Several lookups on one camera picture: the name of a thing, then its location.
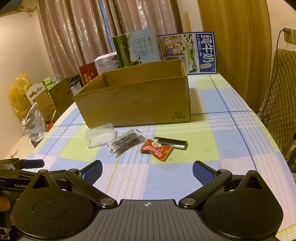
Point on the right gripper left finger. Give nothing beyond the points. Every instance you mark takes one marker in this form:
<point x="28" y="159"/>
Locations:
<point x="72" y="188"/>

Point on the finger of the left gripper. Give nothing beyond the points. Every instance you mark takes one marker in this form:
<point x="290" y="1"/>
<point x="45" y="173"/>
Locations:
<point x="19" y="164"/>
<point x="16" y="173"/>

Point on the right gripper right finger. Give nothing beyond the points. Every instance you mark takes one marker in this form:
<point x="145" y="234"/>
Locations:
<point x="214" y="182"/>

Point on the person left hand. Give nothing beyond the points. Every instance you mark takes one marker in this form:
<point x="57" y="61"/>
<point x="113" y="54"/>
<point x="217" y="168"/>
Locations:
<point x="5" y="219"/>

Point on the clear plastic case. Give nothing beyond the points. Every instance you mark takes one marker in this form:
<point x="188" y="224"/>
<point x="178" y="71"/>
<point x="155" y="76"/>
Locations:
<point x="99" y="135"/>

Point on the clear packet dark contents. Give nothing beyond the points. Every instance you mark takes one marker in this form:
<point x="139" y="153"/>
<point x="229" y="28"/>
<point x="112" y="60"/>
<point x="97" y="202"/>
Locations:
<point x="124" y="142"/>

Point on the white plastic bag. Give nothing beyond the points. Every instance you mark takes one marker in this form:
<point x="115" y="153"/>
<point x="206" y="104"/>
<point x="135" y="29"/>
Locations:
<point x="34" y="125"/>

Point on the black lighter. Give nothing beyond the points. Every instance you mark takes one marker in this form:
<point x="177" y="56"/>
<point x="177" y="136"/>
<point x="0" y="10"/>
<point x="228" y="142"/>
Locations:
<point x="176" y="144"/>

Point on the checkered tablecloth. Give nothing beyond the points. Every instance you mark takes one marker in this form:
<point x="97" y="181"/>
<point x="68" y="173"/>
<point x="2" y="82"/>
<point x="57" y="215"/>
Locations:
<point x="223" y="133"/>

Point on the red snack packet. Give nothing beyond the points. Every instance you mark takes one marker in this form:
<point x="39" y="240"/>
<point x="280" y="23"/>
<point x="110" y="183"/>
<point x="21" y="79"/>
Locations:
<point x="158" y="150"/>

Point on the yellow plastic bag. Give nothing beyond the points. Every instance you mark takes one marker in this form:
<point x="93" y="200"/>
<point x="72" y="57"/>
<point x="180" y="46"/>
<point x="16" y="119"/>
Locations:
<point x="17" y="95"/>

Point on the brown cardboard box stack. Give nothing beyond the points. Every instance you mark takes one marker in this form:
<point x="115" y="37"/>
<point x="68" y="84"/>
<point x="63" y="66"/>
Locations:
<point x="54" y="95"/>

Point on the quilted brown chair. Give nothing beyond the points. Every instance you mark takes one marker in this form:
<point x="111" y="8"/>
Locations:
<point x="278" y="109"/>

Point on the large cardboard box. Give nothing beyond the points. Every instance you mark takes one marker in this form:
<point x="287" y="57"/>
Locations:
<point x="145" y="94"/>

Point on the red gift box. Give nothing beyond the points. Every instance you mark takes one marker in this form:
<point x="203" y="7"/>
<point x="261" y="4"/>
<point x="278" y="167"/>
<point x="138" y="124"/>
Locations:
<point x="88" y="72"/>

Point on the white appliance box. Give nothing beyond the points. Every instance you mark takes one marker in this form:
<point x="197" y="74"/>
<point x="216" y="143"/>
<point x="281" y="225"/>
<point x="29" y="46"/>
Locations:
<point x="106" y="62"/>

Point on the blue milk carton box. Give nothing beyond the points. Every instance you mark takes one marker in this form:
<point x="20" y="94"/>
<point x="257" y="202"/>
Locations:
<point x="196" y="49"/>

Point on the green milk carton box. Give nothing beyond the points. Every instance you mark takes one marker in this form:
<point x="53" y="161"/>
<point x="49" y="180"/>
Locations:
<point x="137" y="47"/>

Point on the beige curtain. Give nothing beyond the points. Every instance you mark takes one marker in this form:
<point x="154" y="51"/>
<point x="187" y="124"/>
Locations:
<point x="76" y="32"/>

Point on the wooden door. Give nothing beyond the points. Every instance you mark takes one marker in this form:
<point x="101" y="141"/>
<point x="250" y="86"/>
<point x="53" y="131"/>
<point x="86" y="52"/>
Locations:
<point x="243" y="45"/>

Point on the orange handled tool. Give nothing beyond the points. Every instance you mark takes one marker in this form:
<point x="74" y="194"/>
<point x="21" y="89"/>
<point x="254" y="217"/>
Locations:
<point x="51" y="123"/>

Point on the wall power socket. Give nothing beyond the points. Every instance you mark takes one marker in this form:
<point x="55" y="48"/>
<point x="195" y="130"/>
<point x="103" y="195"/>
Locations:
<point x="288" y="35"/>

